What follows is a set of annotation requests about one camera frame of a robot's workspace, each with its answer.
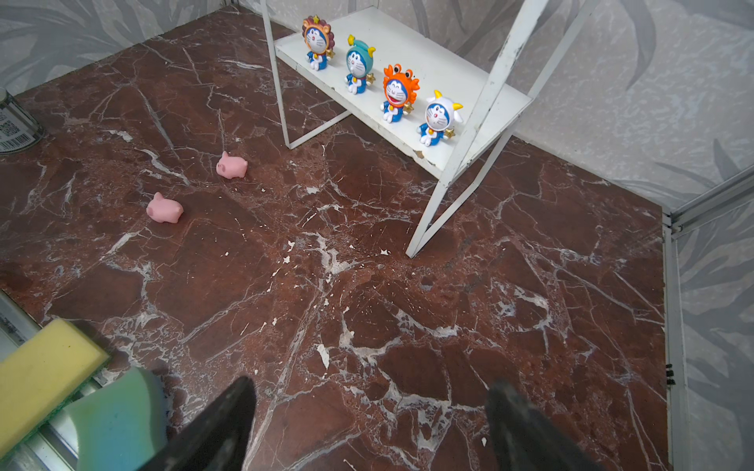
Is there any yellow sponge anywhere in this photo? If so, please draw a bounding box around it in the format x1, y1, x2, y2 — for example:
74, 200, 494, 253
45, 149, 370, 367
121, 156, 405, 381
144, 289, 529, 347
1, 319, 110, 458

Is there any yellow hooded blue cat figurine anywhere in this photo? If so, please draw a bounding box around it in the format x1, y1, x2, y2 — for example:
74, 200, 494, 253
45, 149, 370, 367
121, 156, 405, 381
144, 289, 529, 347
302, 16, 335, 72

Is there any white two-tier metal shelf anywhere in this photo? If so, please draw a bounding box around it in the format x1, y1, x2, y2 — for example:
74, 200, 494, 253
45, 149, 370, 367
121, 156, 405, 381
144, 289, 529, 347
259, 1, 597, 257

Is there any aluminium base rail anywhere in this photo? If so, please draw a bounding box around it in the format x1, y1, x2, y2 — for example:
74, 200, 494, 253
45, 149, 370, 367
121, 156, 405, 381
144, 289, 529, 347
1, 294, 109, 470

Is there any orange crab blue cat figurine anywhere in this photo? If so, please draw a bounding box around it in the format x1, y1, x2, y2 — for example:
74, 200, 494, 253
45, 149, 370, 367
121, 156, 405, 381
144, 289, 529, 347
381, 64, 420, 123

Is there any white hooded blue cat figurine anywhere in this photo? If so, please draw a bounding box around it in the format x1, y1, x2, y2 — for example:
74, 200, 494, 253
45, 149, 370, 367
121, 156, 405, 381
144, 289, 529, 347
417, 90, 463, 147

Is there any pink pig toy cluster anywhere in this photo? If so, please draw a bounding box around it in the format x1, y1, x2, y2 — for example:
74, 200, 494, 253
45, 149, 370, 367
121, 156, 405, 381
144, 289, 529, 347
216, 151, 249, 180
146, 192, 184, 224

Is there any green blue cat figurine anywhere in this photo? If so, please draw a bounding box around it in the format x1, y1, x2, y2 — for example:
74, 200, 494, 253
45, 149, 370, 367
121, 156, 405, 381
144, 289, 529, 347
346, 35, 376, 95

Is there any silver metal can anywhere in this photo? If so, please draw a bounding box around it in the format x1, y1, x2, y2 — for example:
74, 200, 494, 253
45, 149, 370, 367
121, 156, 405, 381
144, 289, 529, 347
0, 88, 45, 155

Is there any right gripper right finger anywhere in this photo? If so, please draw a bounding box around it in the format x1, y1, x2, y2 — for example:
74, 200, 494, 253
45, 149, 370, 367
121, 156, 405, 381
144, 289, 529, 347
485, 380, 601, 471

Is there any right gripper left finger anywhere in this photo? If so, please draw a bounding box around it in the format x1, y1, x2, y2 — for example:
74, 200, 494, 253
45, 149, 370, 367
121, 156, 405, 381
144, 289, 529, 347
141, 376, 256, 471

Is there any green sponge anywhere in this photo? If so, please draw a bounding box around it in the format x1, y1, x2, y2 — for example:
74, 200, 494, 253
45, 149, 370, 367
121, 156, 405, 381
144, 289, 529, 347
63, 368, 168, 470

